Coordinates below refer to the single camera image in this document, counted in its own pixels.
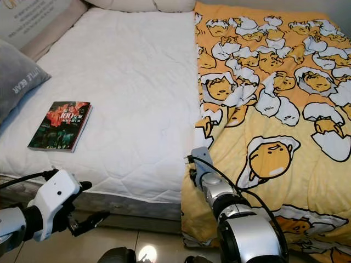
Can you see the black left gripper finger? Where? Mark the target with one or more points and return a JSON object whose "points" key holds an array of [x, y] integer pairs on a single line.
{"points": [[92, 222], [85, 186]]}

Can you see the dark book with red cover art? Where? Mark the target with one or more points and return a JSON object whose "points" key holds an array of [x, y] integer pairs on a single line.
{"points": [[59, 127]]}

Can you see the grey bear pillow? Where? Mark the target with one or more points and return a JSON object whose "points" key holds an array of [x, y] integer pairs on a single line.
{"points": [[16, 93]]}

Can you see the black left robot foot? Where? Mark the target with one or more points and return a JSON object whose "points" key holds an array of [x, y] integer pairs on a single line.
{"points": [[118, 256]]}

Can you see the black robot foot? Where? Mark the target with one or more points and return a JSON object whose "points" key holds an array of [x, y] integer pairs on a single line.
{"points": [[118, 256], [192, 259]]}

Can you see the grey patterned mattress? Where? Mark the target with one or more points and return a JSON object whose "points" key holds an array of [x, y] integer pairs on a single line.
{"points": [[142, 211]]}

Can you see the black right robot foot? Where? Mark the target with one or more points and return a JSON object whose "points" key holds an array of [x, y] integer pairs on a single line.
{"points": [[192, 259]]}

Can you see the white quilted mattress pad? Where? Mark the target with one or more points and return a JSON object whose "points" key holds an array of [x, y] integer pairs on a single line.
{"points": [[131, 82]]}

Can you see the printed grey headboard cushion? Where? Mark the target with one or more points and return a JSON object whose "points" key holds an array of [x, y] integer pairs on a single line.
{"points": [[33, 22]]}

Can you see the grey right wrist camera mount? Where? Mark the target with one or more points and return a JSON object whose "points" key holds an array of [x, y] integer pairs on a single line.
{"points": [[202, 159]]}

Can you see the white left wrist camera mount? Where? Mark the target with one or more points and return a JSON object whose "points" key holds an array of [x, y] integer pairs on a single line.
{"points": [[57, 192]]}

